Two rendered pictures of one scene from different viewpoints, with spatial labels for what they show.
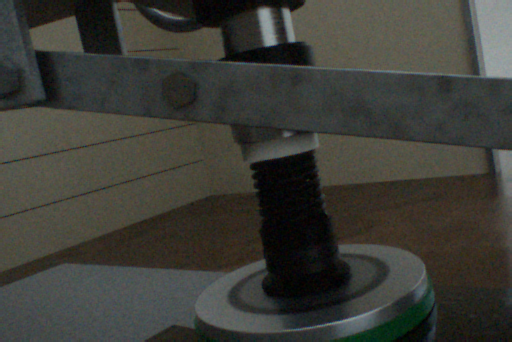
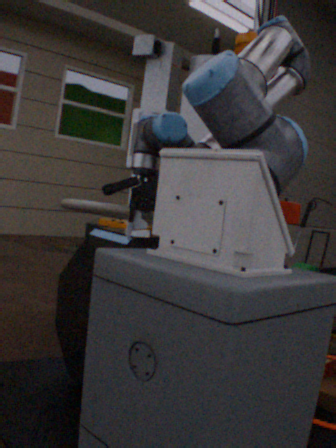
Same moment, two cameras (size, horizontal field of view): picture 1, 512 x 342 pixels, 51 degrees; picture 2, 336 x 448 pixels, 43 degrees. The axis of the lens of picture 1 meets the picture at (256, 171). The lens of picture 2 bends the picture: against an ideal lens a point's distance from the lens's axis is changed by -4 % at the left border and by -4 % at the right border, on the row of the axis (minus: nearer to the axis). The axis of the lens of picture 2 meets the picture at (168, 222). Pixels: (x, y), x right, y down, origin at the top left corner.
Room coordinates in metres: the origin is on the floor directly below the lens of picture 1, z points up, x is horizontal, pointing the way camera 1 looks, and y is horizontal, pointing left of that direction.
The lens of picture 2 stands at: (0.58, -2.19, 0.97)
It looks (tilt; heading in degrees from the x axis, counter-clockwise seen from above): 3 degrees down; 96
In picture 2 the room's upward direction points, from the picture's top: 7 degrees clockwise
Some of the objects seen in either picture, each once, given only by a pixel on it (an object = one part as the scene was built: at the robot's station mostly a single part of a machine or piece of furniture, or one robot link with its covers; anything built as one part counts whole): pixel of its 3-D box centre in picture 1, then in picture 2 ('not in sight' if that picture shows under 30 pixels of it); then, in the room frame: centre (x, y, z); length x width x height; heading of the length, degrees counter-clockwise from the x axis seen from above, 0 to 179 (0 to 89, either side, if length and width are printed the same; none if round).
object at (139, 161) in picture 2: not in sight; (145, 164); (0.35, -0.85, 1.07); 0.10 x 0.09 x 0.05; 102
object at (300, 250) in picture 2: not in sight; (304, 261); (1.72, 3.23, 0.43); 1.30 x 0.62 x 0.86; 50
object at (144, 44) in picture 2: not in sight; (147, 47); (-0.02, 0.77, 2.00); 0.20 x 0.18 x 0.15; 134
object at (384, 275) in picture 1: (308, 286); not in sight; (0.48, -0.02, 0.82); 0.21 x 0.21 x 0.01
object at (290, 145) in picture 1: (277, 134); not in sight; (0.48, -0.02, 0.97); 0.07 x 0.07 x 0.04
